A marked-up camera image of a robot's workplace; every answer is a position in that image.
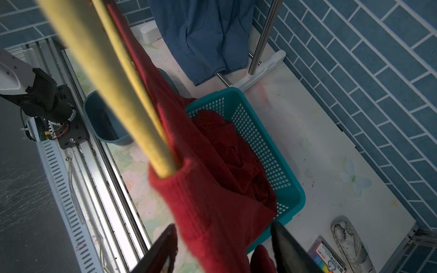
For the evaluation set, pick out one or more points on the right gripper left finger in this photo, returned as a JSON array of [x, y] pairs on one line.
[[161, 257]]

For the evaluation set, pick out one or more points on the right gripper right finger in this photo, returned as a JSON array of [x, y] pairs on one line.
[[289, 255]]

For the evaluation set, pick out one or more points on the red t-shirt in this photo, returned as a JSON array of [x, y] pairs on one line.
[[220, 197]]

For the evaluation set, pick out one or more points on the blue grey t-shirt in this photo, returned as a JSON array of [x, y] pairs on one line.
[[206, 37]]

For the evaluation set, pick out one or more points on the yellow plastic hanger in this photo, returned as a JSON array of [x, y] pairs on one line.
[[88, 30]]

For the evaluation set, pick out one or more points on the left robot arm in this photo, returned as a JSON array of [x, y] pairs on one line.
[[52, 106]]

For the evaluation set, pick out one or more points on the rainbow marker pack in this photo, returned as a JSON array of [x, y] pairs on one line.
[[325, 257]]

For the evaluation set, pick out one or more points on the teal plastic basket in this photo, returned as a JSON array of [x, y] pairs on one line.
[[232, 106]]

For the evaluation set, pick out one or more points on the patterned pouch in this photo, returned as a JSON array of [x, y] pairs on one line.
[[351, 246]]

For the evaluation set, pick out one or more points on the dark teal tray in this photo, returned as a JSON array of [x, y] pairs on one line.
[[103, 123]]

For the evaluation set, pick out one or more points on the metal clothes rack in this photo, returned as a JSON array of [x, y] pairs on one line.
[[256, 69]]

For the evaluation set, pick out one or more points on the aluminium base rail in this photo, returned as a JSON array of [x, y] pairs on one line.
[[102, 223]]

